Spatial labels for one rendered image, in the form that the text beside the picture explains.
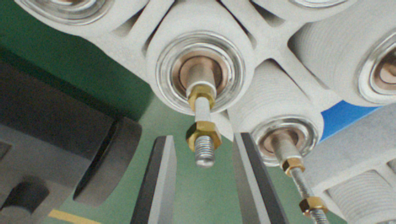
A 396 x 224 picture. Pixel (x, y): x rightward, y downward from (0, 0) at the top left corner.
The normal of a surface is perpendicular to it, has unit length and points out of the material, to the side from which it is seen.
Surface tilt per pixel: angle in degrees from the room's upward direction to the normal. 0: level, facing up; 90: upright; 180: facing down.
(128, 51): 0
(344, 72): 43
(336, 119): 88
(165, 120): 0
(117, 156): 55
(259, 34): 0
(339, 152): 90
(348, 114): 88
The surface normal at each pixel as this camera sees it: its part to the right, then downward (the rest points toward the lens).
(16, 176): 0.01, 0.59
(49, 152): 0.47, -0.04
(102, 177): 0.32, 0.18
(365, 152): -0.76, -0.51
